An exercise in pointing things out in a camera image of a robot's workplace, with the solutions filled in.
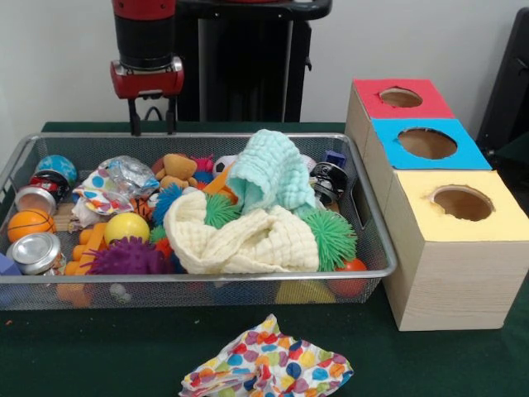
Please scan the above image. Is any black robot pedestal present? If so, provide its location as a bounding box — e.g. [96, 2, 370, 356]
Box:
[174, 0, 333, 123]

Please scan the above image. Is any polka dot cloth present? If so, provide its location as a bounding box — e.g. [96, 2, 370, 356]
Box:
[180, 314, 355, 397]

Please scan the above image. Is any mint green cloth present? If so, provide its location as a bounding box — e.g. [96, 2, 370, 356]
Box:
[227, 130, 317, 214]

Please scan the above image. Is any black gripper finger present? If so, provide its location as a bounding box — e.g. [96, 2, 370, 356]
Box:
[165, 98, 179, 136]
[127, 98, 142, 136]

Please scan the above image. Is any yellow ball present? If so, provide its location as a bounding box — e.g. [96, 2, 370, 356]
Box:
[104, 213, 151, 246]

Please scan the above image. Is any side table with green cloth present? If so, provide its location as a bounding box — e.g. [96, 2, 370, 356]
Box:
[494, 132, 529, 171]

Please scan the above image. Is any brown monkey plush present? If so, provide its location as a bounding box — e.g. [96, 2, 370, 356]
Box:
[153, 153, 200, 189]

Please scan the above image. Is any cream cloth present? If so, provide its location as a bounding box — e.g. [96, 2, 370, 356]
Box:
[164, 192, 320, 274]

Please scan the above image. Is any silver tin can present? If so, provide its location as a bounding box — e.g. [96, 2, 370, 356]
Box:
[7, 232, 63, 275]

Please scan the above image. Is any green spiky ball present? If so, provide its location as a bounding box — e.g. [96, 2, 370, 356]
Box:
[204, 194, 241, 230]
[302, 207, 358, 272]

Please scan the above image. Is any small orange basketball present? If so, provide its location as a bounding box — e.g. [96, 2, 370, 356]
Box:
[7, 209, 57, 242]

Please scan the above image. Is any black upright panel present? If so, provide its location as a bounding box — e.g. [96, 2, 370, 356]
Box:
[479, 8, 529, 154]

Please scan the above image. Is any dark green tablecloth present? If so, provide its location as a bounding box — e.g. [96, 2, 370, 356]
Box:
[0, 122, 529, 397]

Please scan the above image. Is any purple spiky ball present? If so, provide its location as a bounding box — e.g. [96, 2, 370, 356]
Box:
[87, 238, 173, 275]

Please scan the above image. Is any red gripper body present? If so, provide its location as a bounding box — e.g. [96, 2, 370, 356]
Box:
[110, 56, 185, 101]

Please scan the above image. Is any wooden box with three holes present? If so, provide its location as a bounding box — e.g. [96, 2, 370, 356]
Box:
[347, 79, 529, 332]

